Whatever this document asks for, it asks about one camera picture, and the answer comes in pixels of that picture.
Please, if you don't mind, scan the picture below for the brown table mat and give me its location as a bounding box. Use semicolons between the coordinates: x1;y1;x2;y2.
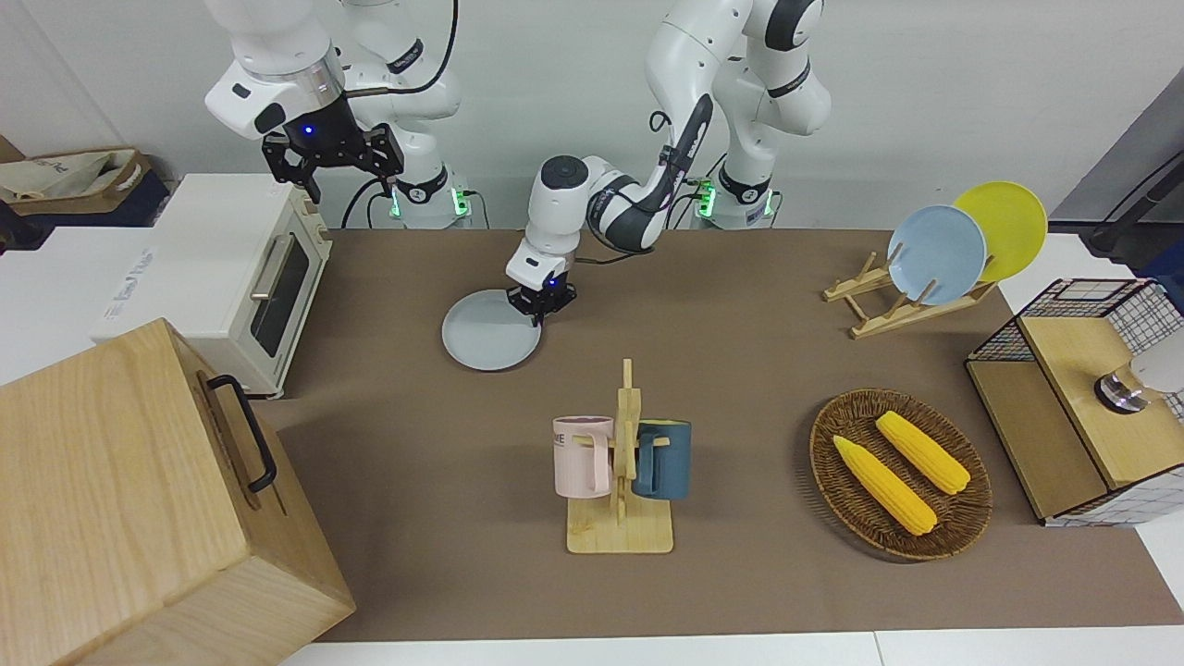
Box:
276;228;1184;643

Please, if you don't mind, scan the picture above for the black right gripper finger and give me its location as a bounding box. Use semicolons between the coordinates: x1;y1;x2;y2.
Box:
364;126;406;182
263;137;323;205

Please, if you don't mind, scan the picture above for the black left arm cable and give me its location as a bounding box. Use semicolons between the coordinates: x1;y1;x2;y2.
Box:
569;92;718;269

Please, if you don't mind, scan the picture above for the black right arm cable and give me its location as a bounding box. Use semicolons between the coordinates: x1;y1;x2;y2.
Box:
344;0;461;96

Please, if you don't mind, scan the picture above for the gray round plate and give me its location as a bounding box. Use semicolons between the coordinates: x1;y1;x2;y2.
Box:
441;289;543;373

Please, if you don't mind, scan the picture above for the wooden plate rack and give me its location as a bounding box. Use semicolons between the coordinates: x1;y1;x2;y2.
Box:
823;252;1000;340

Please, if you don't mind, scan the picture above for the pink mug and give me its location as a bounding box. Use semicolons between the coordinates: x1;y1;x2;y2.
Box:
552;415;616;500

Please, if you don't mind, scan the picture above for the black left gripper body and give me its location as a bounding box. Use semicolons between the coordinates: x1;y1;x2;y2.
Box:
507;280;580;314

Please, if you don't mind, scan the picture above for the dark gray furniture panel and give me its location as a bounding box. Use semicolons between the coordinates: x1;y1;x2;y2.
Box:
1050;69;1184;228

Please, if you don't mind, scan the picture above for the black cable metal connector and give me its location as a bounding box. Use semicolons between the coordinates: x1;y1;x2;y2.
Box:
340;176;394;230

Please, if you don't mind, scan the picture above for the wooden drawer box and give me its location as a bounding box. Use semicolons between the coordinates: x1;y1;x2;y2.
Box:
0;317;357;666

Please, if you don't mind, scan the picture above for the large yellow corn cob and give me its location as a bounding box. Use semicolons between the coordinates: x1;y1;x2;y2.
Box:
832;435;938;537

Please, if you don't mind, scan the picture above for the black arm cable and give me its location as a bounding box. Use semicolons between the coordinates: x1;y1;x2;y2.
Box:
569;92;718;269
344;0;461;96

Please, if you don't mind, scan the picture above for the wooden basket lid board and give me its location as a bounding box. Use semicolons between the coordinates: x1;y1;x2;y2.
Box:
1017;314;1184;491

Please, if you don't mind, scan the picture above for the yellow plate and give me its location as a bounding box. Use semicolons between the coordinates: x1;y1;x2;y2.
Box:
953;181;1049;284

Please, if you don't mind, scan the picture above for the wooden mug tree stand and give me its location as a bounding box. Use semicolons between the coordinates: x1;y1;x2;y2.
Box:
566;359;674;556

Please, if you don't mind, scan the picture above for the brown paper bag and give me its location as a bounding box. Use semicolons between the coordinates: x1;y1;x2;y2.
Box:
0;146;154;223

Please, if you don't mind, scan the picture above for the light blue plate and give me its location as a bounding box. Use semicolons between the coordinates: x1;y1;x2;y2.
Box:
887;204;988;306

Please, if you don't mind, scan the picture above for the dark teal mug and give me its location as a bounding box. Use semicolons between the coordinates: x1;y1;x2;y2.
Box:
634;419;693;501

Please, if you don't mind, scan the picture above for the black wire basket grid liner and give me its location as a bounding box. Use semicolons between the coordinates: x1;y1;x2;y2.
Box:
965;277;1184;528

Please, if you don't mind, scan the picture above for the cream toaster oven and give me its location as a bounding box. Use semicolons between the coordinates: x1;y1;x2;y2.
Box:
90;173;332;399

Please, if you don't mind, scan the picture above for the round wicker basket tray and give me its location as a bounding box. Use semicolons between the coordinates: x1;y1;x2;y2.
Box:
809;388;993;562

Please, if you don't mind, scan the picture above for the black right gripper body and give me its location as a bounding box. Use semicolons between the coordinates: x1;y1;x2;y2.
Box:
280;92;371;169

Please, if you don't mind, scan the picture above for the black drawer handle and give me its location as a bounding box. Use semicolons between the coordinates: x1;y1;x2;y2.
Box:
206;374;278;494

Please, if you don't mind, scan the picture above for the small yellow corn cob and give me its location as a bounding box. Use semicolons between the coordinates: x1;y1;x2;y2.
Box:
875;411;971;496

